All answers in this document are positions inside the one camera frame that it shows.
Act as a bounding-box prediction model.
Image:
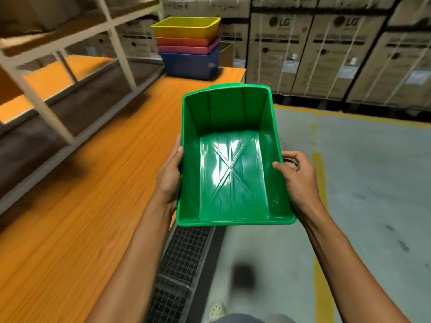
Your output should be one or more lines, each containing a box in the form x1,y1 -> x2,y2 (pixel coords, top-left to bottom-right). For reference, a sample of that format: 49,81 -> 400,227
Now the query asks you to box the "person's right hand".
272,151 -> 328,218

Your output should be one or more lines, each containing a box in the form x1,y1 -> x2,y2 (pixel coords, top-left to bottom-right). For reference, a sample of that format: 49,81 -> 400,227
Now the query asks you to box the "person's left hand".
156,134 -> 184,207

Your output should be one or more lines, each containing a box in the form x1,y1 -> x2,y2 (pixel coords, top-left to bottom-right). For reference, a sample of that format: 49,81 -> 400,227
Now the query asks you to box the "green plastic bin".
175,83 -> 297,228

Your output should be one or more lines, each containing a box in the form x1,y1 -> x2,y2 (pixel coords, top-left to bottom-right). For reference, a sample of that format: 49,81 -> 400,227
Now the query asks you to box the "person's left forearm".
84,193 -> 178,323

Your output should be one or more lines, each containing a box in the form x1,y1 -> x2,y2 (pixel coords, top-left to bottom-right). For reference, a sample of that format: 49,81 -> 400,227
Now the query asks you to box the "person's right forearm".
296,202 -> 411,323

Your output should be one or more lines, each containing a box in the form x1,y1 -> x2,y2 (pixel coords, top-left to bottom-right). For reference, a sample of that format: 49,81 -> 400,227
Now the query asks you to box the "blue plastic bin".
159,44 -> 221,81

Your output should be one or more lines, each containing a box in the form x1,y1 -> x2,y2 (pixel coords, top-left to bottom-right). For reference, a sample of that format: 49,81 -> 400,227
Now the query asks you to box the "pink plastic bin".
157,38 -> 221,55

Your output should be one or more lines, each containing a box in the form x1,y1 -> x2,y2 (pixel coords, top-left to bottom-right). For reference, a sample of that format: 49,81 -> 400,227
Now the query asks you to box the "small open brown carton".
218,41 -> 235,68

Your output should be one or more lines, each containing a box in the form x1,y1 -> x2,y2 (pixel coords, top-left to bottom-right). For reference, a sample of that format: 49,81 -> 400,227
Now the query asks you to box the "orange plastic bin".
154,30 -> 223,48

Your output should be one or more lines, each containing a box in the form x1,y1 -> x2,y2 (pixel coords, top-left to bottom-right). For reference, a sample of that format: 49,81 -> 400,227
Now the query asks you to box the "yellow plastic bin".
150,17 -> 222,39

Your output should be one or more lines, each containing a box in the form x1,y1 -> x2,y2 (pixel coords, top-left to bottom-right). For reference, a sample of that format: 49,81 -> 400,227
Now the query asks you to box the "stack of large cardboard boxes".
118,0 -> 431,113

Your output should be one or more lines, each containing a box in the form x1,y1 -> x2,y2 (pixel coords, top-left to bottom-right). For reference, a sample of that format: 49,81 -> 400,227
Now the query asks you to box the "white metal shelf rack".
0,0 -> 166,216

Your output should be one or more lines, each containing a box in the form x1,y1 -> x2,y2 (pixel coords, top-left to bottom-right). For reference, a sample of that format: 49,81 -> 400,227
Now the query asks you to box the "person's cream shoe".
208,301 -> 227,323

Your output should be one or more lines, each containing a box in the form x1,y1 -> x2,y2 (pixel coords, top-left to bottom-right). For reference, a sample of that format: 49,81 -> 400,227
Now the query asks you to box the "black wire mesh panel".
146,225 -> 217,323

